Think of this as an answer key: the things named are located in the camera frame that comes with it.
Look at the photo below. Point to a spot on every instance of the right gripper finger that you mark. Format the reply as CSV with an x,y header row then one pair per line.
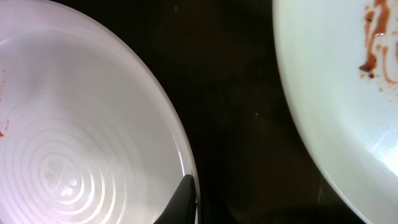
x,y
181,209

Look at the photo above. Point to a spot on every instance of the white plate top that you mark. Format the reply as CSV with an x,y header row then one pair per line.
x,y
87,133

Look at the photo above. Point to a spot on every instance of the pale blue plate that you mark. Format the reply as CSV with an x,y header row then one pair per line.
x,y
338,65

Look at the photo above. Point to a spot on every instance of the brown translucent serving tray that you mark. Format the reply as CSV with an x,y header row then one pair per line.
x,y
216,62

